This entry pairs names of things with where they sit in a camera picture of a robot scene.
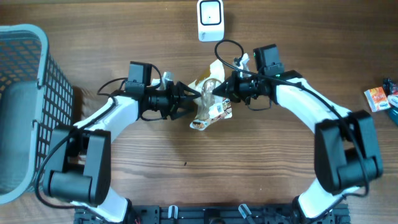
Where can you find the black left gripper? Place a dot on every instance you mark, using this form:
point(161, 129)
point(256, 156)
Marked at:
point(176, 99)

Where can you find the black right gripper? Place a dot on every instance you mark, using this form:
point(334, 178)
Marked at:
point(232, 91)

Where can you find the beige plastic pouch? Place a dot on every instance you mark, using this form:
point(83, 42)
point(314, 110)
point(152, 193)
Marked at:
point(211, 108)

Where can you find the orange tissue pack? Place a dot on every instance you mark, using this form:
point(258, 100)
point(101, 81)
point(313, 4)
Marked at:
point(377, 99)

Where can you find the red tissue pack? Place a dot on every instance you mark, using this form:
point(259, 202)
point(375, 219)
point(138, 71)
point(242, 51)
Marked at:
point(393, 100)

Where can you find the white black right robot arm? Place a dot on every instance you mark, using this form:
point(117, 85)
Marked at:
point(347, 154)

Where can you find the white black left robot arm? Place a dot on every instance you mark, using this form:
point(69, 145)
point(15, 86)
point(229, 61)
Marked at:
point(77, 169)

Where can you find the white barcode scanner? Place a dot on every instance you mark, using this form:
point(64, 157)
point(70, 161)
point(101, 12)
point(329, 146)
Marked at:
point(210, 17)

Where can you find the grey plastic shopping basket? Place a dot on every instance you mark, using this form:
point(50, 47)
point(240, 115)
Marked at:
point(36, 97)

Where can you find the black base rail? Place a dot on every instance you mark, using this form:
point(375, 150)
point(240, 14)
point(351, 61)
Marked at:
point(266, 214)

